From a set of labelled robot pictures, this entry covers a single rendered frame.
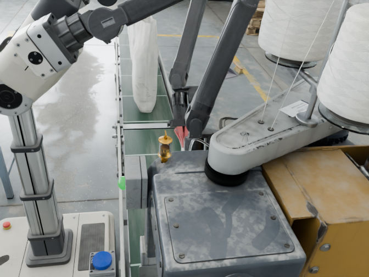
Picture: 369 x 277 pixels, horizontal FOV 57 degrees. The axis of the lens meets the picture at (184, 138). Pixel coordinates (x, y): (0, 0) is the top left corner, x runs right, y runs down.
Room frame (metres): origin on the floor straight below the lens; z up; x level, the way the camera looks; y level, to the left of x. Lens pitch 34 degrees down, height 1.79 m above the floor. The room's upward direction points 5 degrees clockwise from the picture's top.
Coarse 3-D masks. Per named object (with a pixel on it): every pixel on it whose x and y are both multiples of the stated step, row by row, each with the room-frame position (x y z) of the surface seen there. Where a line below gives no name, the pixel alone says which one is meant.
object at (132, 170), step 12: (132, 156) 0.58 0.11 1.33; (144, 156) 0.58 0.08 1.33; (132, 168) 0.54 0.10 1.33; (144, 168) 0.54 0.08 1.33; (132, 180) 0.51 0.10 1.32; (144, 180) 0.51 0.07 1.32; (132, 192) 0.51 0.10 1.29; (144, 192) 0.52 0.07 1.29; (132, 204) 0.51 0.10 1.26; (144, 204) 0.52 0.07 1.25
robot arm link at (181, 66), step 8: (192, 0) 1.34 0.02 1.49; (200, 0) 1.33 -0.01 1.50; (192, 8) 1.32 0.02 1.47; (200, 8) 1.32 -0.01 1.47; (192, 16) 1.30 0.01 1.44; (200, 16) 1.30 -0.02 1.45; (184, 24) 1.29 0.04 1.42; (192, 24) 1.28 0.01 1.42; (184, 32) 1.27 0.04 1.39; (192, 32) 1.26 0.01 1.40; (184, 40) 1.25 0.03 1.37; (192, 40) 1.25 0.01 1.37; (184, 48) 1.23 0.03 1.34; (192, 48) 1.24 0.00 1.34; (176, 56) 1.22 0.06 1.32; (184, 56) 1.21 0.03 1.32; (176, 64) 1.19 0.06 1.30; (184, 64) 1.19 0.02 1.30; (176, 72) 1.17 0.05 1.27; (184, 72) 1.17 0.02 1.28; (184, 80) 1.17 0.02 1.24
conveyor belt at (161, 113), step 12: (120, 36) 4.13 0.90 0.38; (120, 48) 3.72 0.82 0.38; (120, 60) 3.37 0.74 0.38; (132, 96) 2.62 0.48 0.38; (156, 96) 2.66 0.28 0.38; (132, 108) 2.41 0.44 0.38; (156, 108) 2.45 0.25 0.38; (168, 108) 2.47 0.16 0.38; (132, 120) 2.23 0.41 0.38; (144, 120) 2.24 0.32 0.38; (156, 120) 2.26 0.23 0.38; (168, 120) 2.28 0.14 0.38
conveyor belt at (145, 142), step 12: (132, 132) 2.06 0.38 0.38; (144, 132) 2.08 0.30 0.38; (156, 132) 2.09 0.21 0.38; (168, 132) 2.11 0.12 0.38; (132, 144) 1.92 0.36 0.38; (144, 144) 1.93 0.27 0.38; (156, 144) 1.95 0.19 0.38; (156, 156) 1.81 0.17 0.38; (132, 216) 1.27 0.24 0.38; (144, 216) 1.28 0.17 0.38; (132, 228) 1.19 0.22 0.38; (132, 240) 1.11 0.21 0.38; (132, 252) 1.04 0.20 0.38; (132, 264) 0.97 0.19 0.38; (132, 276) 0.91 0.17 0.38
